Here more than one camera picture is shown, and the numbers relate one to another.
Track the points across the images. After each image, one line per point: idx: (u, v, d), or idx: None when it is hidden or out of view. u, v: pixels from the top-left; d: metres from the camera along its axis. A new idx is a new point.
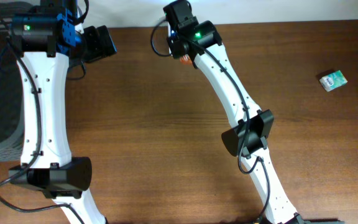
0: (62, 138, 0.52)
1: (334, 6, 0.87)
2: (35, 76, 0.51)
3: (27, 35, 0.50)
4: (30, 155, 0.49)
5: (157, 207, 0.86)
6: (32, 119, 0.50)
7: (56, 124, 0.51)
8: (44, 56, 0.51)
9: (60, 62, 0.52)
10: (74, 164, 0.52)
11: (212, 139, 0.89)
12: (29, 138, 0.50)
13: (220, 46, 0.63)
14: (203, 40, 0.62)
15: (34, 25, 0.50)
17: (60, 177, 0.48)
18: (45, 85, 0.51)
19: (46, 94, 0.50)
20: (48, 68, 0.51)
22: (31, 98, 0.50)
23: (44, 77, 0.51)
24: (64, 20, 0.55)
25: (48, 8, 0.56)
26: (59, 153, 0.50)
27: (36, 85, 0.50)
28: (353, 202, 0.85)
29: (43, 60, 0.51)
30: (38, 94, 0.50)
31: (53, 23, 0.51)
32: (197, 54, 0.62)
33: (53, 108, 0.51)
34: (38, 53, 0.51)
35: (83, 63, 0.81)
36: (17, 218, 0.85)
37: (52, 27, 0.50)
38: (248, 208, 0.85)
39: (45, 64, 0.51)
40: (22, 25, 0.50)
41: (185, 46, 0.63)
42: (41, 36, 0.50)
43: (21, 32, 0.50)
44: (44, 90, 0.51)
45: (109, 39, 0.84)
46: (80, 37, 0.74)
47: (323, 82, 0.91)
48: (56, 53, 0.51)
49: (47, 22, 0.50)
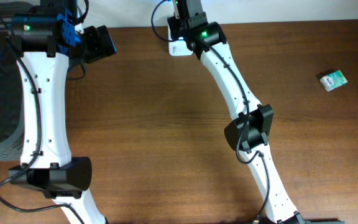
0: (62, 138, 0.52)
1: (334, 5, 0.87)
2: (35, 76, 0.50)
3: (27, 35, 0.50)
4: (30, 155, 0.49)
5: (157, 207, 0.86)
6: (32, 119, 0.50)
7: (56, 124, 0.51)
8: (44, 56, 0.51)
9: (60, 62, 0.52)
10: (74, 164, 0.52)
11: (212, 139, 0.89)
12: (29, 138, 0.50)
13: (225, 44, 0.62)
14: (210, 38, 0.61)
15: (34, 25, 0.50)
17: (60, 176, 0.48)
18: (45, 86, 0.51)
19: (46, 94, 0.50)
20: (48, 68, 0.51)
22: (31, 98, 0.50)
23: (44, 77, 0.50)
24: (65, 20, 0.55)
25: (48, 8, 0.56)
26: (58, 153, 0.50)
27: (36, 85, 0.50)
28: (353, 202, 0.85)
29: (43, 60, 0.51)
30: (38, 94, 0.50)
31: (53, 23, 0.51)
32: (202, 51, 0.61)
33: (53, 109, 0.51)
34: (38, 53, 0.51)
35: (82, 63, 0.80)
36: (17, 218, 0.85)
37: (52, 27, 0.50)
38: (248, 208, 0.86)
39: (45, 64, 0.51)
40: (22, 25, 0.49)
41: (192, 44, 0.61)
42: (41, 36, 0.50)
43: (21, 32, 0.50)
44: (44, 90, 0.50)
45: (109, 39, 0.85)
46: (80, 37, 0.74)
47: (323, 81, 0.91)
48: (56, 53, 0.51)
49: (46, 22, 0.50)
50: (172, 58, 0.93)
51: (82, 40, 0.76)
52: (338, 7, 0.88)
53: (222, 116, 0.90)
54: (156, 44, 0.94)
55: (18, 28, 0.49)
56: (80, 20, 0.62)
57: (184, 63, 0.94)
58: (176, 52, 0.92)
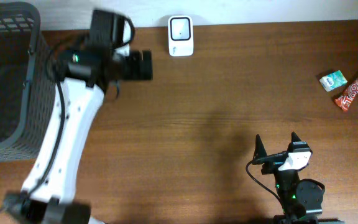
0: (71, 173, 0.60)
1: (329, 5, 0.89)
2: (68, 103, 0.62)
3: (72, 66, 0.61)
4: (35, 181, 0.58)
5: (156, 207, 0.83)
6: (50, 142, 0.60)
7: (69, 155, 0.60)
8: (84, 88, 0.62)
9: (93, 98, 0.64)
10: (73, 204, 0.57)
11: (212, 139, 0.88)
12: (40, 163, 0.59)
13: (301, 192, 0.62)
14: (296, 202, 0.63)
15: (82, 59, 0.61)
17: (56, 216, 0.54)
18: (72, 114, 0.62)
19: (69, 122, 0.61)
20: (81, 100, 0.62)
22: (56, 122, 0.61)
23: (74, 106, 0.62)
24: (109, 57, 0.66)
25: (97, 41, 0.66)
26: (63, 186, 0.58)
27: (66, 111, 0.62)
28: (355, 203, 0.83)
29: (81, 91, 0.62)
30: (63, 121, 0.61)
31: (97, 61, 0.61)
32: (297, 217, 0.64)
33: (71, 138, 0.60)
34: (78, 83, 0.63)
35: (117, 84, 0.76)
36: (9, 219, 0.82)
37: (97, 63, 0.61)
38: (250, 208, 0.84)
39: (77, 94, 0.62)
40: (71, 56, 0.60)
41: (294, 218, 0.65)
42: (82, 70, 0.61)
43: (69, 62, 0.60)
44: (70, 117, 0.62)
45: (150, 67, 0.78)
46: (119, 61, 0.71)
47: (323, 82, 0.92)
48: (95, 88, 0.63)
49: (93, 58, 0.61)
50: (172, 58, 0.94)
51: (121, 63, 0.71)
52: (333, 7, 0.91)
53: (229, 115, 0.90)
54: (156, 44, 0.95)
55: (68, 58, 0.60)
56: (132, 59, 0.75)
57: (185, 63, 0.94)
58: (176, 52, 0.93)
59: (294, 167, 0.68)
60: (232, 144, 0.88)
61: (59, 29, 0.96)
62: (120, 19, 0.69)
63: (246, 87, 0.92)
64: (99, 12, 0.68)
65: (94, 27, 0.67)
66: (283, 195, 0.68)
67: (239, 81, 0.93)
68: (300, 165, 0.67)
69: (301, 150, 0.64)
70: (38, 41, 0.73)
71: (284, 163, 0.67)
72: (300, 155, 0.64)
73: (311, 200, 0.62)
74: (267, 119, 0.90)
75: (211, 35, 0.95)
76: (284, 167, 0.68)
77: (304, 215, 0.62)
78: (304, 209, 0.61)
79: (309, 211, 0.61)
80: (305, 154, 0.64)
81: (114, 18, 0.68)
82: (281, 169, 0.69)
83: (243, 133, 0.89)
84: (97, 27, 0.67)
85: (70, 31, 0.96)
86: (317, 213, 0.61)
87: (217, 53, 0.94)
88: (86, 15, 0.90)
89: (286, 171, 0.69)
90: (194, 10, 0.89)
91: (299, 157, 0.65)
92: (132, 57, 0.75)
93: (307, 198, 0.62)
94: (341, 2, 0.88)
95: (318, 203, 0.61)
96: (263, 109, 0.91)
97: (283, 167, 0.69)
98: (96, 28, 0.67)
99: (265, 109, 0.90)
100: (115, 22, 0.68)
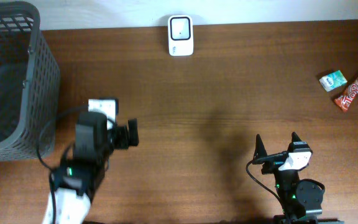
0: None
1: (328, 4, 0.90)
2: (58, 198, 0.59)
3: (66, 179, 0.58)
4: None
5: (156, 207, 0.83)
6: None
7: None
8: (75, 197, 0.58)
9: (82, 205, 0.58)
10: None
11: (212, 139, 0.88)
12: None
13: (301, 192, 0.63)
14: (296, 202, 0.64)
15: (74, 175, 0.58)
17: None
18: (63, 214, 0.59)
19: (60, 218, 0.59)
20: (71, 209, 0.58)
22: (50, 215, 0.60)
23: (64, 214, 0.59)
24: (99, 154, 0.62)
25: (83, 151, 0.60)
26: None
27: (57, 203, 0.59)
28: (355, 203, 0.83)
29: (73, 198, 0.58)
30: (55, 215, 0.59)
31: (84, 182, 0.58)
32: (298, 217, 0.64)
33: None
34: (68, 190, 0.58)
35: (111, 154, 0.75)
36: (7, 219, 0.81)
37: (82, 190, 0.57)
38: (249, 209, 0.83)
39: (68, 202, 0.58)
40: (66, 171, 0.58)
41: (294, 218, 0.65)
42: (74, 180, 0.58)
43: (64, 177, 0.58)
44: (61, 214, 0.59)
45: (135, 134, 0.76)
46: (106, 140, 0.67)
47: (323, 81, 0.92)
48: (84, 196, 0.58)
49: (82, 179, 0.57)
50: (172, 58, 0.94)
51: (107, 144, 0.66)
52: (332, 7, 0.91)
53: (229, 115, 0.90)
54: (156, 44, 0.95)
55: (63, 172, 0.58)
56: (117, 135, 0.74)
57: (184, 62, 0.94)
58: (176, 52, 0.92)
59: (295, 168, 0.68)
60: (232, 144, 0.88)
61: (59, 28, 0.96)
62: (99, 117, 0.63)
63: (246, 87, 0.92)
64: (82, 125, 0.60)
65: (78, 134, 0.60)
66: (283, 195, 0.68)
67: (239, 81, 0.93)
68: (300, 165, 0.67)
69: (301, 150, 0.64)
70: (38, 40, 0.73)
71: (285, 163, 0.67)
72: (300, 155, 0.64)
73: (311, 200, 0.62)
74: (267, 119, 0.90)
75: (211, 35, 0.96)
76: (284, 167, 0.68)
77: (305, 215, 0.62)
78: (304, 209, 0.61)
79: (309, 211, 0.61)
80: (305, 154, 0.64)
81: (93, 129, 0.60)
82: (281, 170, 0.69)
83: (243, 133, 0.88)
84: (82, 135, 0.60)
85: (70, 30, 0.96)
86: (317, 213, 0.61)
87: (217, 53, 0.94)
88: (86, 15, 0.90)
89: (286, 171, 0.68)
90: (194, 9, 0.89)
91: (299, 157, 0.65)
92: (118, 132, 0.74)
93: (307, 198, 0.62)
94: (340, 2, 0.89)
95: (318, 203, 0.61)
96: (263, 109, 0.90)
97: (283, 167, 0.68)
98: (81, 137, 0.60)
99: (265, 109, 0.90)
100: (95, 133, 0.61)
